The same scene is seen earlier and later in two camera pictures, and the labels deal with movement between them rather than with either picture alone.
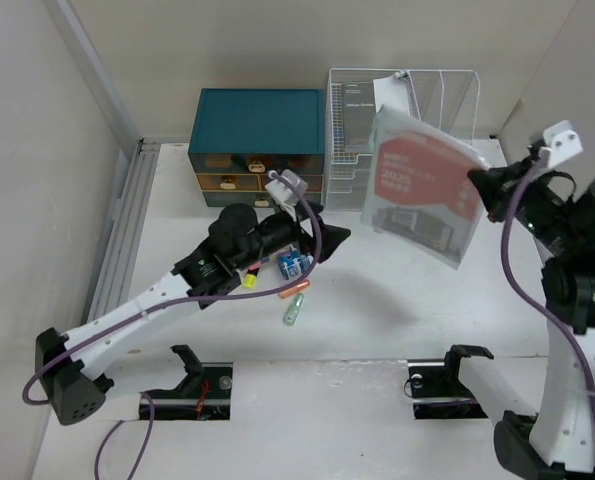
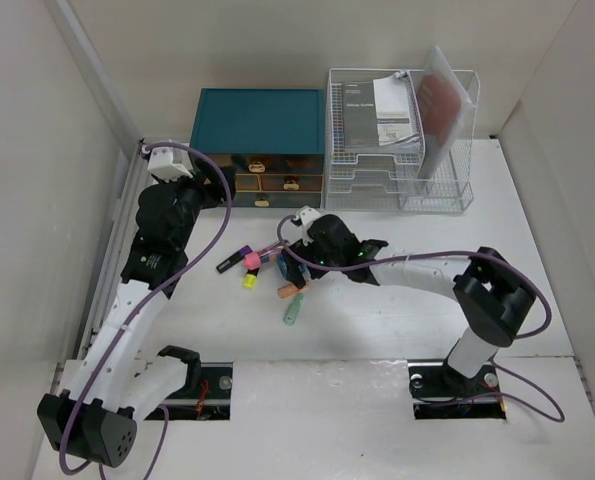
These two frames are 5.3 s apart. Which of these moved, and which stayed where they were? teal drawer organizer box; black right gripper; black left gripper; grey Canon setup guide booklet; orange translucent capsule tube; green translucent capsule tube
Moved: black right gripper; black left gripper
Stayed: green translucent capsule tube; teal drawer organizer box; grey Canon setup guide booklet; orange translucent capsule tube
